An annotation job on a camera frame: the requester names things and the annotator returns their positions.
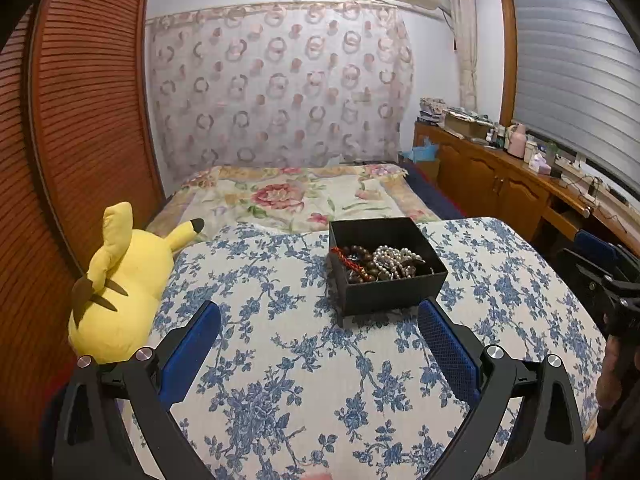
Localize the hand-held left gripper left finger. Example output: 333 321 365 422
52 300 223 480

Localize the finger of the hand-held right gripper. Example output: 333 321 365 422
555 247 617 306
573 229 640 283

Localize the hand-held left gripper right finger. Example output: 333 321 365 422
417 297 588 480

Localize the black jewelry box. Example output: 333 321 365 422
327 216 449 329

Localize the white pearl necklace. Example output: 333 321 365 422
372 244 427 281

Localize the brown wooden bead bracelet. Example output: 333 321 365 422
346 243 390 284

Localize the red bead bracelet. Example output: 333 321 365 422
328 246 364 268

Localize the person's right forearm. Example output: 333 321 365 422
595 335 640 433

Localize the yellow plush toy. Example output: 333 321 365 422
67 201 206 365

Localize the blue floral bedsheet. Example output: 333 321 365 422
127 217 609 480

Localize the long wooden cabinet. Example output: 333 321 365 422
412 121 640 262

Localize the pink thermos jug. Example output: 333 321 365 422
507 122 528 159

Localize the pink floral quilt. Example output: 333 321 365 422
145 162 442 237

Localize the grey window blind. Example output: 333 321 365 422
510 0 640 192

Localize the cardboard box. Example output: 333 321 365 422
442 111 492 142

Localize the blue bag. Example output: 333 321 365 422
400 141 441 164

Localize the beige window curtain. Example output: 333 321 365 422
444 0 477 112

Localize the brown louvered wardrobe door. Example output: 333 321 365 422
0 0 167 461

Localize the pink circle-patterned curtain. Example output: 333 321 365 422
145 0 417 187

